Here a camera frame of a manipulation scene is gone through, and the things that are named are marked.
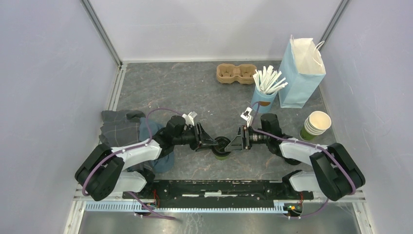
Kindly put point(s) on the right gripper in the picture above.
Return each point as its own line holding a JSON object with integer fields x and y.
{"x": 241, "y": 143}

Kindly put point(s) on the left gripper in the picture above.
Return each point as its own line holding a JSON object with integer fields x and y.
{"x": 201, "y": 142}

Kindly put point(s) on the black plastic cup lid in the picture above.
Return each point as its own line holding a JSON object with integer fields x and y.
{"x": 222, "y": 143}

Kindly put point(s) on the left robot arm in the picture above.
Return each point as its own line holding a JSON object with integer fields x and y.
{"x": 105, "y": 169}

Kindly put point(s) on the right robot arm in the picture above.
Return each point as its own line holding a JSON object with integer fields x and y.
{"x": 334, "y": 173}

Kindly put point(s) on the blue cloth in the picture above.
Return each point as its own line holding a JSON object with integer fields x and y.
{"x": 162, "y": 165}

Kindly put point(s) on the blue straw holder cup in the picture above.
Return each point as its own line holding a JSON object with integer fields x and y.
{"x": 262, "y": 102}

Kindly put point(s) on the stack of black lids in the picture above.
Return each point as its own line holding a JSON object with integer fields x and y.
{"x": 292, "y": 161}

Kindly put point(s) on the white wrapped straws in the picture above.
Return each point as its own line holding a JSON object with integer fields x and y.
{"x": 268, "y": 81}

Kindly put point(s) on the brown cardboard cup carrier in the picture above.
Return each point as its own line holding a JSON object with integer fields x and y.
{"x": 230, "y": 73}

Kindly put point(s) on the stack of green paper cups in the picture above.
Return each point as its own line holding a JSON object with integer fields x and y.
{"x": 315, "y": 125}

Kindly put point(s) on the grey checked cloth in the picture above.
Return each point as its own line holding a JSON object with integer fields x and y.
{"x": 120, "y": 128}

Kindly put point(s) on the light blue paper bag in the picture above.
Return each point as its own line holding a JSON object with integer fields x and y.
{"x": 303, "y": 69}

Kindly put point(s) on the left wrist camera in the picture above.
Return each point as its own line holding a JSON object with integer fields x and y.
{"x": 189, "y": 118}

